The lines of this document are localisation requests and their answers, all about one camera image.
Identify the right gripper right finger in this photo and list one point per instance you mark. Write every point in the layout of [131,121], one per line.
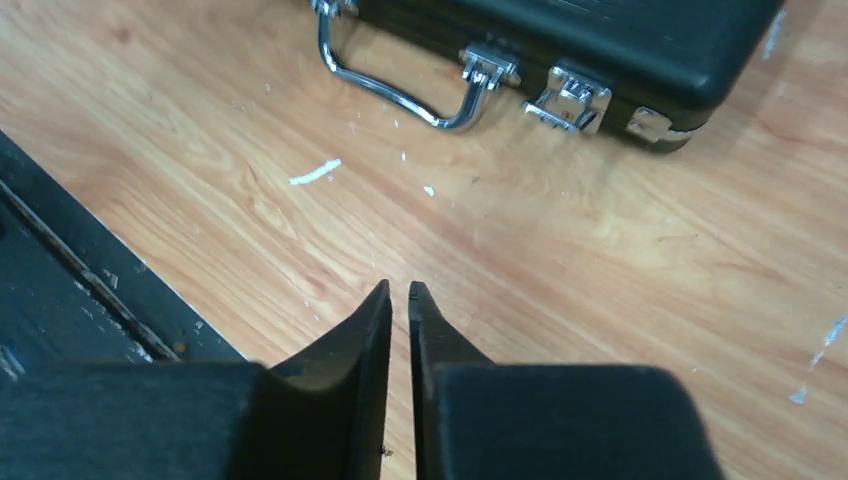
[475,418]

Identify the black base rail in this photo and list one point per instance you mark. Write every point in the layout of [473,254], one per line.
[72,290]

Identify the black aluminium poker case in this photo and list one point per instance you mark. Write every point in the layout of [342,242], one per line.
[652,71]

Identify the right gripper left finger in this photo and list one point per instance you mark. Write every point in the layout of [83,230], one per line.
[317,415]

